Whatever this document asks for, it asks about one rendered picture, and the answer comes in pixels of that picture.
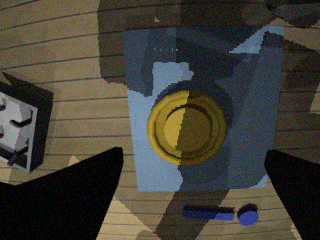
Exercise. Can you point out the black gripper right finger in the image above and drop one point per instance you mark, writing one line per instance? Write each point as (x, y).
(297, 182)

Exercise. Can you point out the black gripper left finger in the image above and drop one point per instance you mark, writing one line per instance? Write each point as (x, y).
(69, 204)

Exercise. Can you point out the blue rectangular mat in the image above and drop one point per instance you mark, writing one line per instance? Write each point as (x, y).
(239, 66)

